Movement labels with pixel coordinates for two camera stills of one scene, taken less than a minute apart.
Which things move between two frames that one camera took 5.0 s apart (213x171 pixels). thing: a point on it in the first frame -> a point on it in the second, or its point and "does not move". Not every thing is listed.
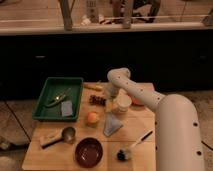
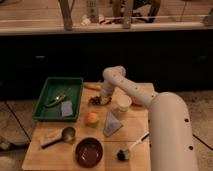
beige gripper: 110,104 -> 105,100
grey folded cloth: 111,124 does not move
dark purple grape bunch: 97,100 does not move
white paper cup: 123,101 does not move
